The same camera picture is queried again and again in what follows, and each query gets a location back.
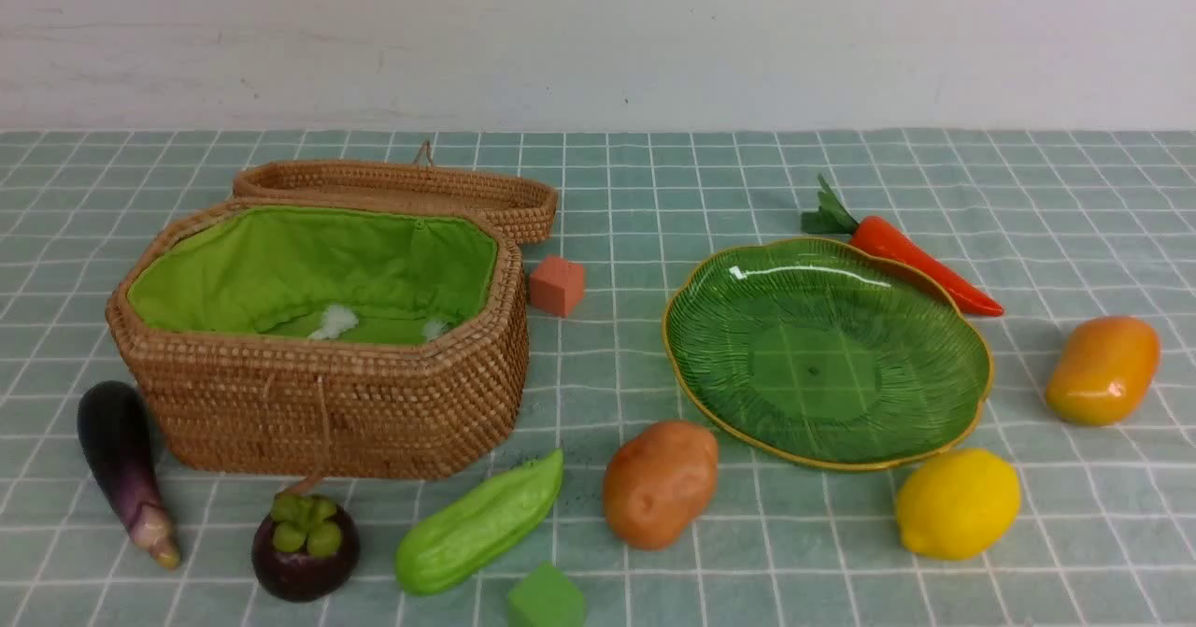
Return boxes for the orange carrot green leaves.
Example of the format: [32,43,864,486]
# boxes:
[800,174,1003,317]

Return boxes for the orange foam cube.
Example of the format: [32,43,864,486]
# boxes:
[527,255,586,318]

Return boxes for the dark purple mangosteen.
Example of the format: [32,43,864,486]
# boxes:
[250,492,362,603]

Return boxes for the brown potato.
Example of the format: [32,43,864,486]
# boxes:
[602,419,719,550]

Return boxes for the green bitter gourd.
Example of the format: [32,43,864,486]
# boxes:
[393,448,565,596]

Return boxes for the green checkered tablecloth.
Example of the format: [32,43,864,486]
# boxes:
[1,129,1195,626]

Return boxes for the woven wicker basket lid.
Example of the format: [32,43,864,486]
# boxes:
[232,141,559,244]

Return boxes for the woven wicker basket green lining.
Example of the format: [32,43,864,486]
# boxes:
[105,199,531,481]

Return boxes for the green foam cube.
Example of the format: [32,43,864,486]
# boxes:
[505,564,587,627]

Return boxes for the orange yellow mango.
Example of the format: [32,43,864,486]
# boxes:
[1044,316,1161,427]

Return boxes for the yellow lemon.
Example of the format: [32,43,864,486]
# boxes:
[893,448,1021,562]

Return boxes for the green glass leaf plate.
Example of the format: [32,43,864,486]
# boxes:
[661,236,995,471]

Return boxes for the purple eggplant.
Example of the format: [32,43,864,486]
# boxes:
[77,381,182,570]

